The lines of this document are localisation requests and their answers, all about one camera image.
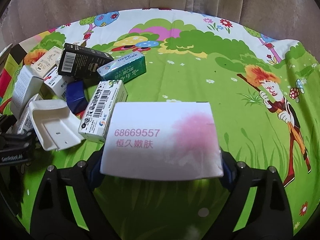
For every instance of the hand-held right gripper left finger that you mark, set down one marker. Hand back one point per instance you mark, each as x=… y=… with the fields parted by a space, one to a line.
x=96 y=166

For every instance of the green silver box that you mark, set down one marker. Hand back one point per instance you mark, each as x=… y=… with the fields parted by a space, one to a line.
x=125 y=67

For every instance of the cartoon printed tablecloth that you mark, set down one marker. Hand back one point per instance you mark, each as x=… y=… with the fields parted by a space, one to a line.
x=187 y=85

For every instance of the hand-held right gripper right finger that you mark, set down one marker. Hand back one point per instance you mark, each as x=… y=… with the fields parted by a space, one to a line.
x=226 y=173

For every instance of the white box with barcode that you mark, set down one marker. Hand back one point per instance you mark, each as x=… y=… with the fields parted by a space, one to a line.
x=25 y=122

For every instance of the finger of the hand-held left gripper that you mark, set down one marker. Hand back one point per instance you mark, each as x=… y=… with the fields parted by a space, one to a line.
x=6 y=123
x=17 y=142

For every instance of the blue box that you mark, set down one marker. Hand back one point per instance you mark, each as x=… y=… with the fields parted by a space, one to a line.
x=76 y=95

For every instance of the white green barcode box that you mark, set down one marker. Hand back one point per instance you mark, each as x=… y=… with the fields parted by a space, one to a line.
x=100 y=112

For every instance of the white box with pink print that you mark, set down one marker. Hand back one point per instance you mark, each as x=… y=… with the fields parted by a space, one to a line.
x=160 y=142

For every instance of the white grey tall box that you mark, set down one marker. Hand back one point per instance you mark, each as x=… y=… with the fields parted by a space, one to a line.
x=25 y=90

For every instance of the white box with red label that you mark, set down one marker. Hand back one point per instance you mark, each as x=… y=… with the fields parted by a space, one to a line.
x=58 y=83

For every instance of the black box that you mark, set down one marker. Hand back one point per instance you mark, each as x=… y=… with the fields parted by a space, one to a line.
x=82 y=60

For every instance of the beige box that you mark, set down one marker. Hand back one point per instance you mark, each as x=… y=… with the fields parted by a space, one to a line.
x=46 y=61

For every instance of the white plastic tray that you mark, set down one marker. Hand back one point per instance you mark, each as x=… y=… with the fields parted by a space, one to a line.
x=60 y=130

